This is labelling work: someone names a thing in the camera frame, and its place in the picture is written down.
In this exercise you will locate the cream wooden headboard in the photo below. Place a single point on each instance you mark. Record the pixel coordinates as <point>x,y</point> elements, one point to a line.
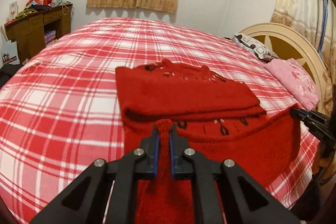
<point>288,43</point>

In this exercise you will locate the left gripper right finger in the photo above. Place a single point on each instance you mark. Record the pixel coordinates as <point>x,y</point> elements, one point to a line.
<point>222,191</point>

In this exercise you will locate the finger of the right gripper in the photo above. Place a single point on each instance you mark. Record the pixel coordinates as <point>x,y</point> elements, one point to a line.
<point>305,116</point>

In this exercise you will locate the grey patterned pillow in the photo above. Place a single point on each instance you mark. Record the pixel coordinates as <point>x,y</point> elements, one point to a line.
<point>255,47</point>

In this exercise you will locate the beige side curtain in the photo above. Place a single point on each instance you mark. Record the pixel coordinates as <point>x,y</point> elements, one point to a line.
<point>306,17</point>

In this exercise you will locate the dark wooden desk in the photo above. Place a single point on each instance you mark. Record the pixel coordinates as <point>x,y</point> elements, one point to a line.
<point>29,32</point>

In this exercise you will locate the red plaid bed sheet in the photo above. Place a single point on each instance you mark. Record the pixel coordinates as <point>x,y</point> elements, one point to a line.
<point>60,112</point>

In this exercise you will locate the white paper bag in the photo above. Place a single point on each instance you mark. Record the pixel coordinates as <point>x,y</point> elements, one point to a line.
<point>9,50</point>

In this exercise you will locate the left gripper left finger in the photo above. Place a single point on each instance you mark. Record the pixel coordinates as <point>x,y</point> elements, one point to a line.
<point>105,192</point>

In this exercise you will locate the red knit sweater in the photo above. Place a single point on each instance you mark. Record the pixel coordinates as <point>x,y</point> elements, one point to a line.
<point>221,118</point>

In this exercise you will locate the white card on desk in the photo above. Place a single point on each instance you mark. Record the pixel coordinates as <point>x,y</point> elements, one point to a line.
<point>13,10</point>

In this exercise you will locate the pink floral folded quilt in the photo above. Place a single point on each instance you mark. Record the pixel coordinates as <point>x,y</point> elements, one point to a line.
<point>295,80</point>

